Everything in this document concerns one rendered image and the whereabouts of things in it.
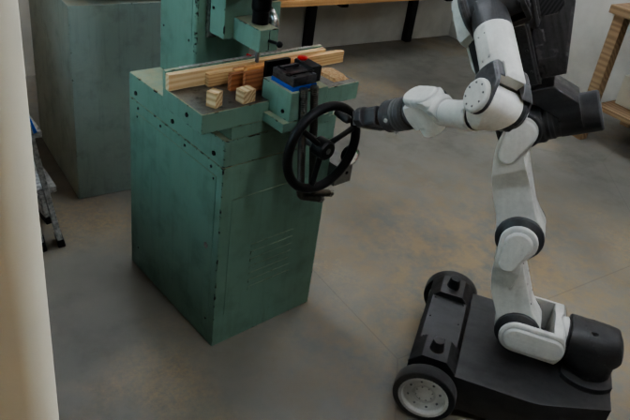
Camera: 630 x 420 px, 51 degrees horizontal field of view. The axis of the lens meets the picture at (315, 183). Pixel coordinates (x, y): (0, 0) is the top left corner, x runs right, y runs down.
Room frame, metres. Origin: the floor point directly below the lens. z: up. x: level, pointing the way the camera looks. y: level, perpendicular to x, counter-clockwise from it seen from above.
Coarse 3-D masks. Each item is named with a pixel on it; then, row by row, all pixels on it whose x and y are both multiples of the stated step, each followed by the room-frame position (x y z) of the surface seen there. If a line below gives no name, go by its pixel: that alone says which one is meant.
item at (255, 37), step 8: (240, 16) 2.01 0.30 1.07; (248, 16) 2.02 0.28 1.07; (240, 24) 1.97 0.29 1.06; (248, 24) 1.94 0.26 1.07; (256, 24) 1.95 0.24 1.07; (240, 32) 1.97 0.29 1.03; (248, 32) 1.94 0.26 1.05; (256, 32) 1.91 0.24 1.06; (264, 32) 1.91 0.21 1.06; (272, 32) 1.93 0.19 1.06; (240, 40) 1.97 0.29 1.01; (248, 40) 1.94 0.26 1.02; (256, 40) 1.91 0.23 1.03; (264, 40) 1.91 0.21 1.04; (256, 48) 1.91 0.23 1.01; (264, 48) 1.91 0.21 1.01; (272, 48) 1.93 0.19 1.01
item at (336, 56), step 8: (312, 56) 2.11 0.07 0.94; (320, 56) 2.13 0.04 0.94; (328, 56) 2.16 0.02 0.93; (336, 56) 2.19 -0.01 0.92; (320, 64) 2.14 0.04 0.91; (328, 64) 2.17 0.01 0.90; (208, 72) 1.84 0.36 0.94; (216, 72) 1.85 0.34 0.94; (224, 72) 1.86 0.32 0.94; (208, 80) 1.83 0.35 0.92; (216, 80) 1.84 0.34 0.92; (224, 80) 1.86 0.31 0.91
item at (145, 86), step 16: (144, 80) 2.04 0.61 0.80; (160, 80) 2.06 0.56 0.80; (144, 96) 2.02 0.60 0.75; (160, 96) 1.94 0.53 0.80; (160, 112) 1.94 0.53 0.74; (176, 128) 1.87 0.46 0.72; (192, 128) 1.81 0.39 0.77; (320, 128) 1.95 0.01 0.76; (208, 144) 1.74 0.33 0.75; (224, 144) 1.69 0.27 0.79; (240, 144) 1.73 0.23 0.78; (256, 144) 1.77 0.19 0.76; (272, 144) 1.81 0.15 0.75; (224, 160) 1.69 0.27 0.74; (240, 160) 1.73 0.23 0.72
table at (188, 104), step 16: (320, 80) 2.01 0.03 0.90; (352, 80) 2.06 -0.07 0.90; (176, 96) 1.73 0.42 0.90; (192, 96) 1.75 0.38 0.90; (224, 96) 1.78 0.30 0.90; (256, 96) 1.81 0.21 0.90; (336, 96) 1.99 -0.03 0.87; (352, 96) 2.04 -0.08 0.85; (176, 112) 1.72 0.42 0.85; (192, 112) 1.66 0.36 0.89; (208, 112) 1.65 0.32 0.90; (224, 112) 1.68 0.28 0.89; (240, 112) 1.72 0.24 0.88; (256, 112) 1.76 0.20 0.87; (272, 112) 1.78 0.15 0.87; (208, 128) 1.65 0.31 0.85; (224, 128) 1.68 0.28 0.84; (288, 128) 1.73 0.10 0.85
